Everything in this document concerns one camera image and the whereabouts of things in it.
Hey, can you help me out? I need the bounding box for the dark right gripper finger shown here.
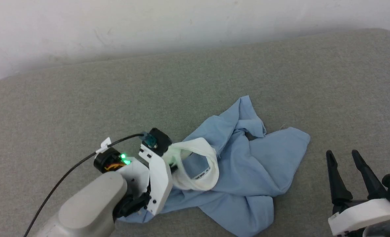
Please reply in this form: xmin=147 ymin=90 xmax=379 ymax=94
xmin=352 ymin=150 xmax=388 ymax=200
xmin=326 ymin=150 xmax=353 ymax=205

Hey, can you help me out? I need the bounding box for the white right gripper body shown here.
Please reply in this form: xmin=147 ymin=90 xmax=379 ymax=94
xmin=328 ymin=197 xmax=390 ymax=236

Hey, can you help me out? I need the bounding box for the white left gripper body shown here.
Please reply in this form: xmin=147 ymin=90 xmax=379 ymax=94
xmin=94 ymin=149 xmax=173 ymax=216

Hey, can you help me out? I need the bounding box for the light blue white-collared polo shirt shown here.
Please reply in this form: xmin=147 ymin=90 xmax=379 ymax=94
xmin=118 ymin=95 xmax=311 ymax=237

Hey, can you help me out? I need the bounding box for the grey-green fabric sofa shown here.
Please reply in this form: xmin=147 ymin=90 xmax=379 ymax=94
xmin=0 ymin=28 xmax=390 ymax=237

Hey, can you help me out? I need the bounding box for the white cable label tag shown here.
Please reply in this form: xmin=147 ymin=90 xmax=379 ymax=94
xmin=96 ymin=137 xmax=112 ymax=154

